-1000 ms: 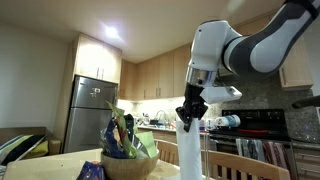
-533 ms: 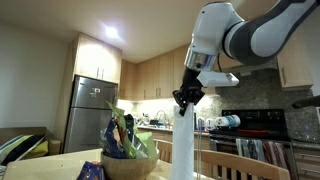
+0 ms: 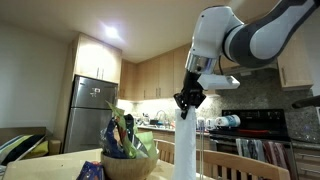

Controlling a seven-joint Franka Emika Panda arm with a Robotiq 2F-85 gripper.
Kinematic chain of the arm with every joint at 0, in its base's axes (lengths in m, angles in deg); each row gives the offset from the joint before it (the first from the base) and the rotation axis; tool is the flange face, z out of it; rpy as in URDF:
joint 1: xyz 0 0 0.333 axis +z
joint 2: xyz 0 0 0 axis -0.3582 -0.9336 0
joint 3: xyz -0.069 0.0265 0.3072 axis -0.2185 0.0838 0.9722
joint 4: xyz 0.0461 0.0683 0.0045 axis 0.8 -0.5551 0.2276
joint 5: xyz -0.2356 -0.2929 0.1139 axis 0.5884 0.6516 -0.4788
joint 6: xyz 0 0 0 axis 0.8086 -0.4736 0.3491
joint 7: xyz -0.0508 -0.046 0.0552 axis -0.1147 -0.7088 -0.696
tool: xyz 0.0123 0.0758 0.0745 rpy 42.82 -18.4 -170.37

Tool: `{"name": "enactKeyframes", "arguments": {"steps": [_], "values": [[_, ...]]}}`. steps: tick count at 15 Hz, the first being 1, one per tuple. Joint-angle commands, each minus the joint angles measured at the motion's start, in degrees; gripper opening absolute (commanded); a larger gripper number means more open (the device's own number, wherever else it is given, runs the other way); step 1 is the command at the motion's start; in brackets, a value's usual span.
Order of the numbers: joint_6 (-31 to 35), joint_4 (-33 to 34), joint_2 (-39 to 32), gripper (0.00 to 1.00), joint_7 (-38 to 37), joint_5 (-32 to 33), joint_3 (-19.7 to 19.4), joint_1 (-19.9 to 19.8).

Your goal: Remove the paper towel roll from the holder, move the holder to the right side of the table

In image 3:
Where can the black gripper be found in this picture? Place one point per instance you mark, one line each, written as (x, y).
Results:
(193, 83)

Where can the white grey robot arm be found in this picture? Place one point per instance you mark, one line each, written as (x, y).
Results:
(213, 30)

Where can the white blue paper towel pack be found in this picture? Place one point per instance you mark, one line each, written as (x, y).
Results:
(228, 120)

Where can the grey dish towel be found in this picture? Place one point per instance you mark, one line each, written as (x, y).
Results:
(241, 146)

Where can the dark striped dish towel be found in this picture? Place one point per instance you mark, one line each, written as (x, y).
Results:
(256, 149)

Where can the red striped dish towel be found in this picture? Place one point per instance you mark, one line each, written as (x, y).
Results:
(276, 153)

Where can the white jar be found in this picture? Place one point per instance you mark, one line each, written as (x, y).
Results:
(201, 124)

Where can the white kettle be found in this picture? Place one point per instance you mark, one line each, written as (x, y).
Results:
(210, 124)

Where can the chrome kitchen faucet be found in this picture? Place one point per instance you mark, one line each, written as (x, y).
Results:
(161, 115)

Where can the granite countertop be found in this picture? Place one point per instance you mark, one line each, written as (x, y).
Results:
(156, 127)

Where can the wooden base kitchen cabinets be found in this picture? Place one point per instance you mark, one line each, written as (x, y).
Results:
(160, 135)

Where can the wooden slat-back chair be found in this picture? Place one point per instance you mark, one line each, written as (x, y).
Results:
(165, 150)

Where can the dark snack bag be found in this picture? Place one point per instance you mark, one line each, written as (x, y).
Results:
(129, 126)

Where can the black kitchen stove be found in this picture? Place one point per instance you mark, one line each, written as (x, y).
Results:
(260, 120)

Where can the wooden chair back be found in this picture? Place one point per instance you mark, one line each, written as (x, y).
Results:
(240, 165)

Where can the large blue snack bag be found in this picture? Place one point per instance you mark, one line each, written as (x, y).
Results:
(111, 143)

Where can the wooden bowl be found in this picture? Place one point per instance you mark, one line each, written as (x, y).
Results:
(128, 168)

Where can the stainless steel refrigerator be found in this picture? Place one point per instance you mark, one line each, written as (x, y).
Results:
(90, 116)

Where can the round ceiling light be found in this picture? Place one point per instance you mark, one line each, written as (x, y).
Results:
(111, 32)

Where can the pale double-door wooden cabinet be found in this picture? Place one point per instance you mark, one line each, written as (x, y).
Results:
(93, 60)

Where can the small blue snack bag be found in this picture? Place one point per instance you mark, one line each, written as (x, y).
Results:
(91, 171)

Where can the wooden drawer cabinet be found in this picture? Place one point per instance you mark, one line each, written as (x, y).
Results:
(306, 163)

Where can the yellow pillow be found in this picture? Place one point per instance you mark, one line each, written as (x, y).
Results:
(38, 150)

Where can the brown sofa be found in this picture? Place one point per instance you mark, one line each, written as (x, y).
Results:
(20, 130)

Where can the striped pillow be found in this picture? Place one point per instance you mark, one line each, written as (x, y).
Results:
(16, 146)

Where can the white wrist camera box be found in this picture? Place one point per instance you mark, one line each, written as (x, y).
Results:
(218, 81)

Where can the wooden wall cabinet row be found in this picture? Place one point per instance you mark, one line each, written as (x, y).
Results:
(156, 76)

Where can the single-door wooden wall cabinet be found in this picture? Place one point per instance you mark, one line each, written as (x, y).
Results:
(295, 66)

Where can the black mount bar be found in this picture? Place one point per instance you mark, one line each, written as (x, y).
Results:
(306, 101)

